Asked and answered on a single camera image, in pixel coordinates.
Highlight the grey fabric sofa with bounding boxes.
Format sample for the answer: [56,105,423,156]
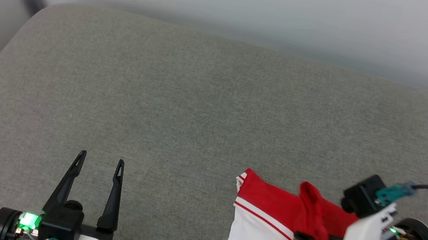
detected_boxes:
[0,0,428,240]

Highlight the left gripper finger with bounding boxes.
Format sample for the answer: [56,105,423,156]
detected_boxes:
[42,145,87,219]
[96,157,129,233]

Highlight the teal right camera connector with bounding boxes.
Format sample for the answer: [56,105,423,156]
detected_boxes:
[373,176,419,212]

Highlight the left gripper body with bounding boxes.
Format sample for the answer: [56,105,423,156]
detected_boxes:
[0,187,120,240]

